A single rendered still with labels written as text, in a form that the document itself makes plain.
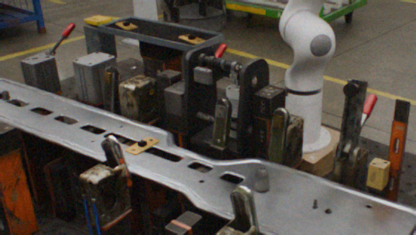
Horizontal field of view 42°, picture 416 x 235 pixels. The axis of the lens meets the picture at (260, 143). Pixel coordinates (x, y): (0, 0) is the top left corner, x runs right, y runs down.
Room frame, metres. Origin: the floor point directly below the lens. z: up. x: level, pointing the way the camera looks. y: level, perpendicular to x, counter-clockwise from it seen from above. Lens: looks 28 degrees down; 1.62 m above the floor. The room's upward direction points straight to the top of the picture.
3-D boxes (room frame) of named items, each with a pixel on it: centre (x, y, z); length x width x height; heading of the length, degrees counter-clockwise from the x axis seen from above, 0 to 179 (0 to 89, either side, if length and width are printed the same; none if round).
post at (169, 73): (1.38, 0.25, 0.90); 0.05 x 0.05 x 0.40; 57
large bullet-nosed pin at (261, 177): (0.96, 0.00, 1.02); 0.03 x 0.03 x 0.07
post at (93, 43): (1.69, 0.51, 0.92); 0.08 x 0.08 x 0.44; 57
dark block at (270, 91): (1.20, -0.02, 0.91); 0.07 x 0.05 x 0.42; 147
